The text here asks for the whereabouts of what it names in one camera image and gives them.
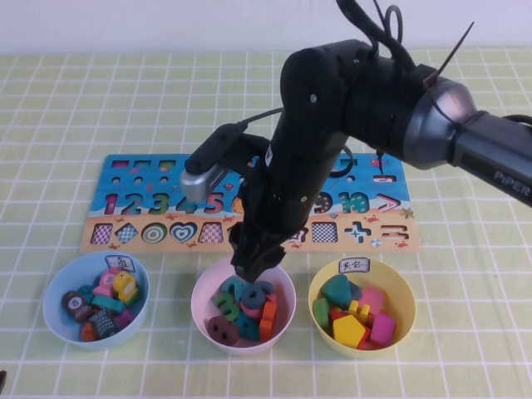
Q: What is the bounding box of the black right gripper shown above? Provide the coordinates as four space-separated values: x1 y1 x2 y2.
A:
229 140 334 283

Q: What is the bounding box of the dark teal number six piece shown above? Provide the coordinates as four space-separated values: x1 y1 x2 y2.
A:
239 280 275 311

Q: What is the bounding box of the teal number two piece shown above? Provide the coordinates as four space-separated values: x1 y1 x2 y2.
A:
219 276 250 298

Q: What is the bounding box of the orange number piece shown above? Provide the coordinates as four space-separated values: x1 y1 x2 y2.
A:
258 299 278 342

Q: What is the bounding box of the green number three piece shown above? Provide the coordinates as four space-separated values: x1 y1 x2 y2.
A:
211 292 244 323

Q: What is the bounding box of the teal number four piece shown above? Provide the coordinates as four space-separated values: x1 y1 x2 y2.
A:
234 312 263 342

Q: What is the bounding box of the pink bowl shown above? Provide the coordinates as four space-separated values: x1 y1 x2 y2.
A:
190 257 297 357

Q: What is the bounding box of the teal heart piece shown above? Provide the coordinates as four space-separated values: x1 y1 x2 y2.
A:
318 273 354 309

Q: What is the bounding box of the green shape piece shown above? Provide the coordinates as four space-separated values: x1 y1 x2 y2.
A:
312 297 332 329

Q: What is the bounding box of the brown number eight piece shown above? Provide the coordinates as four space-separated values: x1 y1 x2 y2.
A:
206 315 241 346

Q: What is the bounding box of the yellow notched sign piece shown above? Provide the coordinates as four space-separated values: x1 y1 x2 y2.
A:
347 299 372 320

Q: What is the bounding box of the yellow pentagon piece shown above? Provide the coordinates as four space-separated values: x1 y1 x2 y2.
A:
331 314 367 349

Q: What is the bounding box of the pink shape piece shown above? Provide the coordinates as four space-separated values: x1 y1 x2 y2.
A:
357 286 386 315

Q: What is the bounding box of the yellow fish piece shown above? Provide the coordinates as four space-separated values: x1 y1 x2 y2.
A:
112 270 139 304

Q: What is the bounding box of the colourful wooden puzzle board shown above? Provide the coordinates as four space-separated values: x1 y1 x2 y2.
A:
78 153 421 254

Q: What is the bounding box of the magenta shape piece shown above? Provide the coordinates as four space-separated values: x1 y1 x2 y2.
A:
368 313 396 345

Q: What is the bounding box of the purple fish piece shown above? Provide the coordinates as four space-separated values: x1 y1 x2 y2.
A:
114 309 136 332

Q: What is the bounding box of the yellow bowl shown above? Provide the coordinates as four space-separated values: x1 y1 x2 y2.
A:
307 257 416 358

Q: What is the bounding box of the pink fish piece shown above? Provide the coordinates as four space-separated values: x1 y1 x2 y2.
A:
91 268 121 298

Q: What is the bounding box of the teal fish piece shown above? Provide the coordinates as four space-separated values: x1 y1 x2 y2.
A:
90 293 125 313

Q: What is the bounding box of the dark grey fish piece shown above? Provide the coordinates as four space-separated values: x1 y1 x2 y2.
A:
89 308 117 340

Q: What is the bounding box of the blue fish piece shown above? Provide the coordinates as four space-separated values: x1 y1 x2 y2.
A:
76 284 99 303

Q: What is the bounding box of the brown fish piece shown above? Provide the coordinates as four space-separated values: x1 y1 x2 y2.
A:
62 290 93 324

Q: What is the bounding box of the light blue bowl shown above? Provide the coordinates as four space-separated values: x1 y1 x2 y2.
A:
42 251 150 352

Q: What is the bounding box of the white handwritten paper label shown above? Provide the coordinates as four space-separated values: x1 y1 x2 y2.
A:
338 257 371 275
104 254 136 273

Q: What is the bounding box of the green checked tablecloth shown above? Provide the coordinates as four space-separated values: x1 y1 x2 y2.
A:
0 45 532 399

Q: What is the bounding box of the brown zip tie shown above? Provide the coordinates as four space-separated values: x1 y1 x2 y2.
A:
422 20 475 138

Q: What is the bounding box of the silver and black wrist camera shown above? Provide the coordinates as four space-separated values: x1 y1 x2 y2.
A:
180 123 244 204

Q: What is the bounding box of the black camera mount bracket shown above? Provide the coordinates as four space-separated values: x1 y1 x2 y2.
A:
226 132 273 176

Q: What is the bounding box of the thin black cable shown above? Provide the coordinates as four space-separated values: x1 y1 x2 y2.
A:
502 113 532 128
332 144 355 178

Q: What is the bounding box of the black camera cable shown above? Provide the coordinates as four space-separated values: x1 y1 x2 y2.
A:
236 106 286 128

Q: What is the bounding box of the black cable bundle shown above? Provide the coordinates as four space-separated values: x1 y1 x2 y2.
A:
335 0 416 71

